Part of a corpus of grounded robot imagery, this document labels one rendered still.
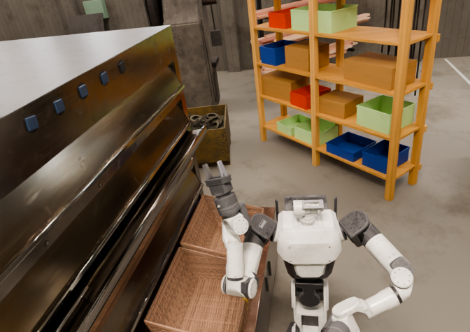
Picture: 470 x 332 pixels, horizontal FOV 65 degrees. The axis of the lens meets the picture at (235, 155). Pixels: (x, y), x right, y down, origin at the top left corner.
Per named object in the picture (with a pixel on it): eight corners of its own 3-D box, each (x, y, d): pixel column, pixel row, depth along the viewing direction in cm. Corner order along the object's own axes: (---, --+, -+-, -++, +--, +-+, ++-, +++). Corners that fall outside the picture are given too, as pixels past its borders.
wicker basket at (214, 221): (185, 273, 251) (177, 242, 238) (207, 221, 299) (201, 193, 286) (255, 279, 240) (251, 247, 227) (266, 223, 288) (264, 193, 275)
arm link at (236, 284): (219, 250, 144) (220, 299, 144) (243, 253, 140) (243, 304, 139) (232, 244, 154) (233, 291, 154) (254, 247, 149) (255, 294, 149)
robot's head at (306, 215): (294, 213, 160) (292, 197, 156) (317, 212, 159) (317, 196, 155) (294, 223, 155) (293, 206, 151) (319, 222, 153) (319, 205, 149)
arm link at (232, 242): (221, 214, 149) (222, 247, 149) (230, 217, 141) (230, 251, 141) (236, 212, 152) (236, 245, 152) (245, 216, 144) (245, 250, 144)
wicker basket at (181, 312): (153, 354, 202) (140, 321, 189) (185, 276, 250) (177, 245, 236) (239, 365, 190) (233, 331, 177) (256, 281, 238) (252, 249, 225)
